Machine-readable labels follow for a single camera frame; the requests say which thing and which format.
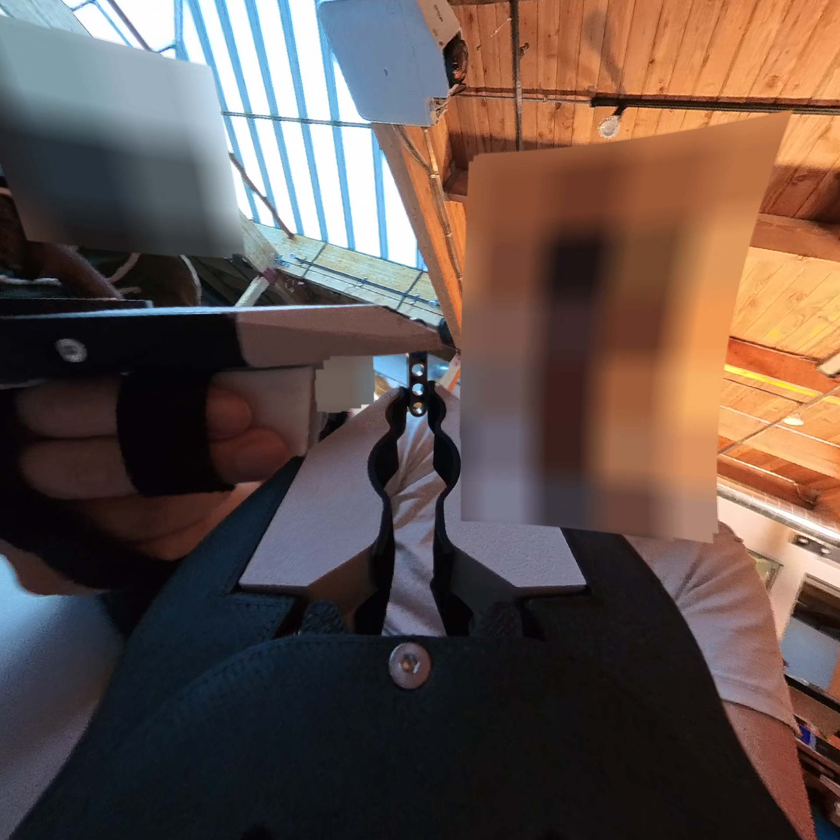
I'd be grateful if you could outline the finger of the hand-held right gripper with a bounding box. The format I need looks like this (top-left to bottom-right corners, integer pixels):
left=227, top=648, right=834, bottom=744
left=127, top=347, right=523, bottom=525
left=231, top=305, right=455, bottom=368

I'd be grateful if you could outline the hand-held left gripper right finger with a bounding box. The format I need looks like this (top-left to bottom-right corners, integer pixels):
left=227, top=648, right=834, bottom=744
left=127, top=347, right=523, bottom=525
left=427, top=382, right=587, bottom=635

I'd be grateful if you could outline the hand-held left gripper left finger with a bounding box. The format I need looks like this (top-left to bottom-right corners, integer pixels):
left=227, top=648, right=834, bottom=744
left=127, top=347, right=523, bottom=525
left=239, top=386, right=404, bottom=635

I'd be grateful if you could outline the person's right hand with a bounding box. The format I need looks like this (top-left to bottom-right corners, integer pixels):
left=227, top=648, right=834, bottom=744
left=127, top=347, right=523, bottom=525
left=0, top=377, right=293, bottom=562

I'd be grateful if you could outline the grey holed beam with blue pin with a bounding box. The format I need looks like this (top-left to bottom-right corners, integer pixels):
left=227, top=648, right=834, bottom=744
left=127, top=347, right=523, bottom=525
left=407, top=351, right=432, bottom=417

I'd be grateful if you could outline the white ceiling box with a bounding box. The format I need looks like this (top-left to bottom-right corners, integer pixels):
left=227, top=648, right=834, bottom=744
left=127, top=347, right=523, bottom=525
left=317, top=0, right=470, bottom=129

